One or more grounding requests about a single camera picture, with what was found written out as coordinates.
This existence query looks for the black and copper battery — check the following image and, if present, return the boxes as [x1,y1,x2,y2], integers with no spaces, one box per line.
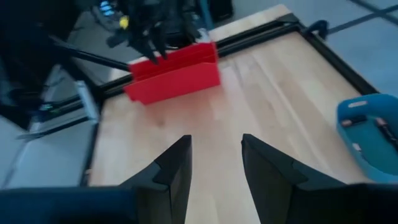
[374,117,398,147]
[341,114,368,128]

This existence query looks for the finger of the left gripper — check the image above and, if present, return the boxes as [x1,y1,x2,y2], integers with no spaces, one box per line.
[151,28,169,60]
[135,39,159,65]

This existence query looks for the black aluminium table frame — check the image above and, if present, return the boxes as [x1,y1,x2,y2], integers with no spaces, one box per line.
[37,12,379,187]

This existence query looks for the red plastic bin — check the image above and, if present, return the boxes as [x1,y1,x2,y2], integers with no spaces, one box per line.
[123,42,221,106]

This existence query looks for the black computer tower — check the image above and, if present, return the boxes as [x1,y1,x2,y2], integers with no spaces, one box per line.
[207,0,234,23]

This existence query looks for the black device white lights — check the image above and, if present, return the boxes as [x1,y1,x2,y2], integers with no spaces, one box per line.
[93,0,118,19]

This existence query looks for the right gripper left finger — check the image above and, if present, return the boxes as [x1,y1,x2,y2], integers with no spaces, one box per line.
[0,134,193,224]

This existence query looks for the black diagonal frame brace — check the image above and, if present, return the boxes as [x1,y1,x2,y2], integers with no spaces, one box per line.
[51,39,131,72]

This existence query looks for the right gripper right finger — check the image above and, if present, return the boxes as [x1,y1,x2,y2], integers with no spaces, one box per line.
[241,133,398,224]

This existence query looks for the silver aluminium bar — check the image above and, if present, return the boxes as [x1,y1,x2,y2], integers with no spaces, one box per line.
[76,80,101,124]

